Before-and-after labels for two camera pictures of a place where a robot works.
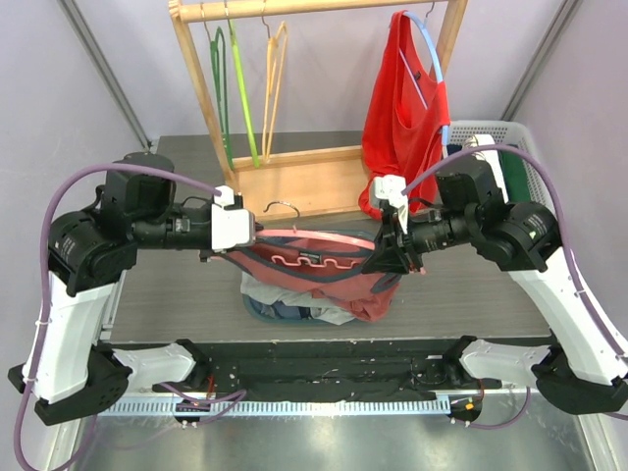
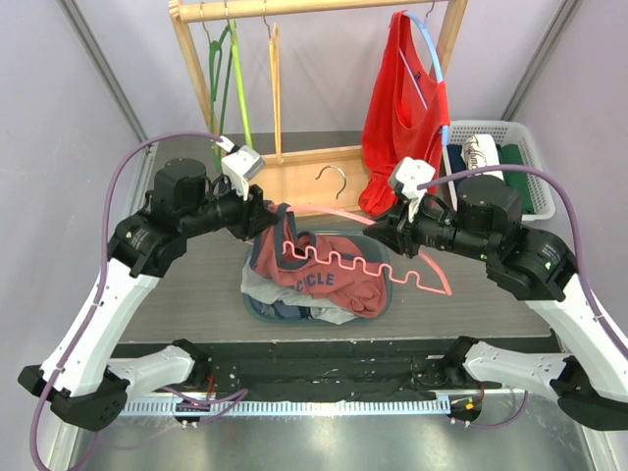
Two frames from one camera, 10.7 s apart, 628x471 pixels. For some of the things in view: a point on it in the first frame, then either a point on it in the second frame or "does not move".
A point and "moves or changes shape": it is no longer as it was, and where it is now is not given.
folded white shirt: (494, 160) does not move
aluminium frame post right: (549, 39) does not move
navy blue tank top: (281, 310) does not move
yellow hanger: (276, 71) moves or changes shape
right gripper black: (402, 245) → (402, 232)
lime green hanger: (241, 87) does not move
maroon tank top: (327, 269) moves or changes shape
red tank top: (405, 113) does not move
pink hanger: (298, 259) → (353, 259)
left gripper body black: (194, 238) → (240, 224)
